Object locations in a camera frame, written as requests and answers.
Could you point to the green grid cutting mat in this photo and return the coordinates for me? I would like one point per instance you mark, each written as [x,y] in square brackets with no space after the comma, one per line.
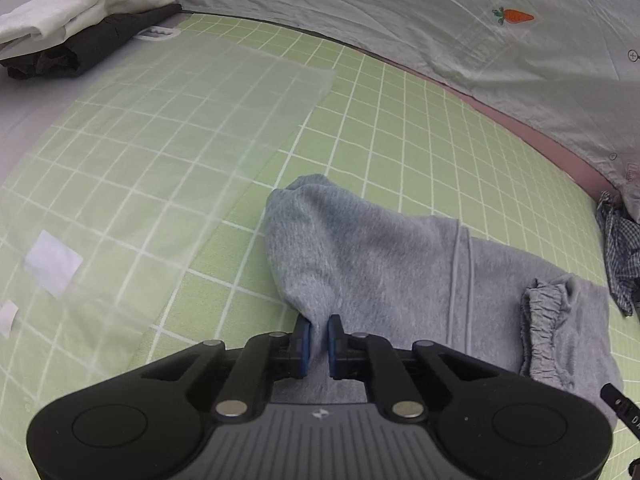
[388,136]

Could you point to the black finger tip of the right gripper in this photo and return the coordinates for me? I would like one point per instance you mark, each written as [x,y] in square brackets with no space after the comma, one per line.
[626,411]

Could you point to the black folded garment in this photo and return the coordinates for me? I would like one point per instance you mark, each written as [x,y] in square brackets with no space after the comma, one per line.
[88,48]

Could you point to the white folded garment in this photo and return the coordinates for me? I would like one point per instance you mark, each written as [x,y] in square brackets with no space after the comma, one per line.
[42,24]

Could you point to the blue plaid shirt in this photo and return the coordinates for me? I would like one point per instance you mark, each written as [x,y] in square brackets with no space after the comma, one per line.
[620,252]

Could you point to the grey carrot print sheet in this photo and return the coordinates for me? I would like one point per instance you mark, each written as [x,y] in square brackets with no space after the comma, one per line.
[567,68]

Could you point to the translucent plastic zipper bag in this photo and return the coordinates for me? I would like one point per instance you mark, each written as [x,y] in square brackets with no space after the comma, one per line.
[104,214]

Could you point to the grey sweatpants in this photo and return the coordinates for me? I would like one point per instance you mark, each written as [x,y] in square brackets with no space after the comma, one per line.
[407,278]

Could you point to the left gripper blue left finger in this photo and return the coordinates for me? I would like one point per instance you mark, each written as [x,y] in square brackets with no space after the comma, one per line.
[253,370]

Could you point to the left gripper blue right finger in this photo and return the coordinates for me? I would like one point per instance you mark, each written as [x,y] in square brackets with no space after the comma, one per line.
[381,368]

